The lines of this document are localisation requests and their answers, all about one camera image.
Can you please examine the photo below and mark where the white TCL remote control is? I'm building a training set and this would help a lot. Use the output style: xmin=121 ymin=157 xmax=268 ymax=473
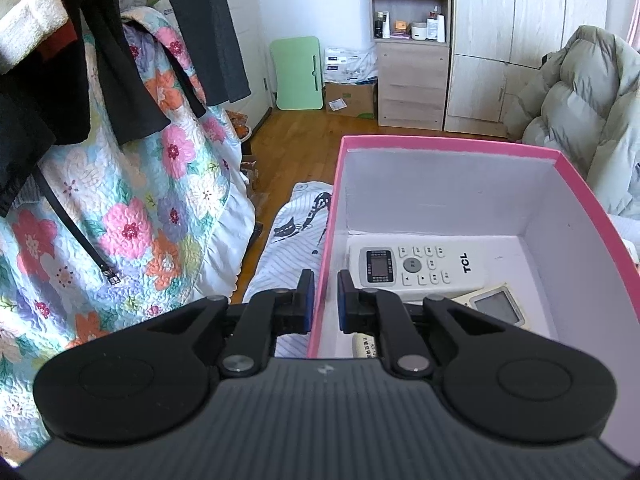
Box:
xmin=348 ymin=240 xmax=486 ymax=297

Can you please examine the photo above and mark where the beige remote control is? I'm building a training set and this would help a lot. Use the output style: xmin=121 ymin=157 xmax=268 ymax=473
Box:
xmin=352 ymin=284 xmax=529 ymax=359

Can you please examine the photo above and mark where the pink cardboard box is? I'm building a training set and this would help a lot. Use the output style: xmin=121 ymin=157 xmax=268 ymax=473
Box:
xmin=308 ymin=136 xmax=639 ymax=462

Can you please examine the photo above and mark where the floral quilt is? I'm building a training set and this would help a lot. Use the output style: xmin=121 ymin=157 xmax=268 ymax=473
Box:
xmin=1 ymin=8 xmax=255 ymax=465

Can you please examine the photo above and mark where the brown cardboard box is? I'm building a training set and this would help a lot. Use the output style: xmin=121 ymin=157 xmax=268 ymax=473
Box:
xmin=324 ymin=81 xmax=378 ymax=119

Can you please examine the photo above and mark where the white packaged box stack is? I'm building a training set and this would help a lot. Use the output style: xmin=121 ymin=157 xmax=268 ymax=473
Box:
xmin=323 ymin=46 xmax=378 ymax=84

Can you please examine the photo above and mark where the green folding table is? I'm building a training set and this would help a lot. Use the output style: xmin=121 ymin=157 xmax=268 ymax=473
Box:
xmin=270 ymin=36 xmax=323 ymax=110

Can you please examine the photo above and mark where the grey-green puffer jacket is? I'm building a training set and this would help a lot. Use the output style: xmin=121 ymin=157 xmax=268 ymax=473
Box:
xmin=503 ymin=25 xmax=639 ymax=220

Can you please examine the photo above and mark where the light wooden wardrobe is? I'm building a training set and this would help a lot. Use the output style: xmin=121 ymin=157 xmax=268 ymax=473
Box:
xmin=445 ymin=0 xmax=608 ymax=138

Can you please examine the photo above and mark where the dark hanging garment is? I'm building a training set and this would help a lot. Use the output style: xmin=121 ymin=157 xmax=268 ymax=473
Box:
xmin=1 ymin=0 xmax=250 ymax=214

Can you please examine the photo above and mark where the wooden shelf cabinet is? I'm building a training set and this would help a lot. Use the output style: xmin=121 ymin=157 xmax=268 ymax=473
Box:
xmin=370 ymin=0 xmax=454 ymax=130

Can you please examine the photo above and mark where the white fluffy fabric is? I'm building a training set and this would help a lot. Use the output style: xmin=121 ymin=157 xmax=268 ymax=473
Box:
xmin=1 ymin=0 xmax=68 ymax=74

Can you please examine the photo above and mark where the black strap with buckle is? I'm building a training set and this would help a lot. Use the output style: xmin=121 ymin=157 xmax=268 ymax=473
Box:
xmin=34 ymin=169 xmax=123 ymax=286

